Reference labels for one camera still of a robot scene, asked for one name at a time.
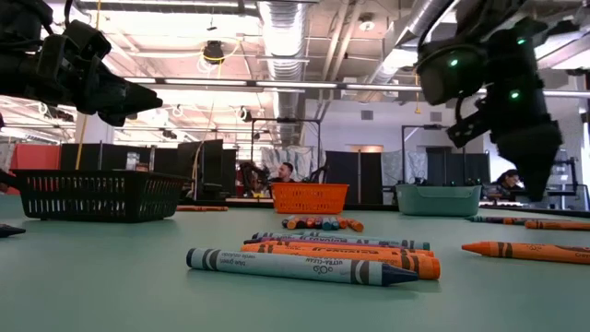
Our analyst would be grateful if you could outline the black mesh basket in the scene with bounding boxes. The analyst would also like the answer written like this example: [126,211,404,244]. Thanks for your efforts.
[11,169,188,224]

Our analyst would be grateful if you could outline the white pillar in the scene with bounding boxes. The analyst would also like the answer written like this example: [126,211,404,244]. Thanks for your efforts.
[75,113,116,145]

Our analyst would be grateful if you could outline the black curtain panel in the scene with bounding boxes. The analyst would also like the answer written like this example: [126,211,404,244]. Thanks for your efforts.
[324,150,384,205]

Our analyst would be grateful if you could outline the yellow hanging cord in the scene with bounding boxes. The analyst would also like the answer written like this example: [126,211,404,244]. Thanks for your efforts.
[75,0,101,171]

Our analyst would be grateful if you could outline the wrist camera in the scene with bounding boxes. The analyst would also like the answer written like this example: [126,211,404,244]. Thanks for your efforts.
[445,108,492,149]
[62,18,113,65]

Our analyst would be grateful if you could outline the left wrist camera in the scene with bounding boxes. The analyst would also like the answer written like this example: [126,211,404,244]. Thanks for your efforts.
[62,18,113,65]

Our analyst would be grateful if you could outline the red partition panel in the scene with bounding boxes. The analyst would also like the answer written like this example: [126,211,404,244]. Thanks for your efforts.
[8,142,62,196]

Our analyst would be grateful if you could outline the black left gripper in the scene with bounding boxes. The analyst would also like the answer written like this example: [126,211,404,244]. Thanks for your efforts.
[39,41,163,128]

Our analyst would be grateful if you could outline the crumpled white sheet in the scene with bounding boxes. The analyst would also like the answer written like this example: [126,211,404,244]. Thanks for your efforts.
[260,146,326,184]

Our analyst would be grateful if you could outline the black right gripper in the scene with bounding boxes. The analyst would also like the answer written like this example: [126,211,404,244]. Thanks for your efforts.
[488,18,563,202]

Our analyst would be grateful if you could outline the corrugated silver duct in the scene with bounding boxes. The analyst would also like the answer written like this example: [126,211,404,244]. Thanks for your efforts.
[256,0,309,145]

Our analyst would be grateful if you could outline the orange mesh basket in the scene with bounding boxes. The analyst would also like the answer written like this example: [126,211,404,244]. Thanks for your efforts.
[270,182,350,215]

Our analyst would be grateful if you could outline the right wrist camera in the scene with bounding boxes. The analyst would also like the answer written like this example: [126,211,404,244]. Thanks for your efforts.
[445,108,492,149]

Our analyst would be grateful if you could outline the black frame stand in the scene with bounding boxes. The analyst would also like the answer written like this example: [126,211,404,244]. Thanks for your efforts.
[400,123,466,186]
[250,117,323,185]

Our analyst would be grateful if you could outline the teal table mat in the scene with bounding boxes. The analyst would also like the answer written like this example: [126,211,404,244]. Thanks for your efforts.
[0,196,590,332]

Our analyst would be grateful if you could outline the person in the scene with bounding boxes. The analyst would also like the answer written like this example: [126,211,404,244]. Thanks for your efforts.
[486,168,526,198]
[268,161,297,184]

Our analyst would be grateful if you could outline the black ceiling cable reel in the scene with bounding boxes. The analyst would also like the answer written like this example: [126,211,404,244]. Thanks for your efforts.
[201,40,226,65]

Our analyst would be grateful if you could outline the teal plastic bin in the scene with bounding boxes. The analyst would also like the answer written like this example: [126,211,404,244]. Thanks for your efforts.
[395,184,483,218]

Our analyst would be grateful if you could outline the long ceiling light strip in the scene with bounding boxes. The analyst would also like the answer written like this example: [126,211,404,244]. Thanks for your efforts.
[124,77,590,99]

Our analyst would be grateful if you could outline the neighbouring work table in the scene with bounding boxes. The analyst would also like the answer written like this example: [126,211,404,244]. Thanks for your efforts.
[478,182,590,214]

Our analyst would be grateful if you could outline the black partition panels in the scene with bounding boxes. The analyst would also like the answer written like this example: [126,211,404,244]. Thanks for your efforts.
[59,139,239,200]

